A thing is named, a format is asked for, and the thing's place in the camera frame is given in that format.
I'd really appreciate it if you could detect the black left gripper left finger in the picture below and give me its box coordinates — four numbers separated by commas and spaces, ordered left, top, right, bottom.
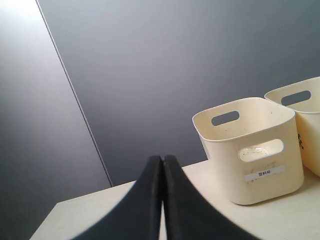
79, 156, 163, 240

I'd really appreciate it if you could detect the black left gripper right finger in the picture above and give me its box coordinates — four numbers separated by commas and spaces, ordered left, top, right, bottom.
163, 155, 253, 240

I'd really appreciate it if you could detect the cream left storage bin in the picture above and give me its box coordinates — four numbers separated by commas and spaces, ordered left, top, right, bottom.
192, 97, 304, 205

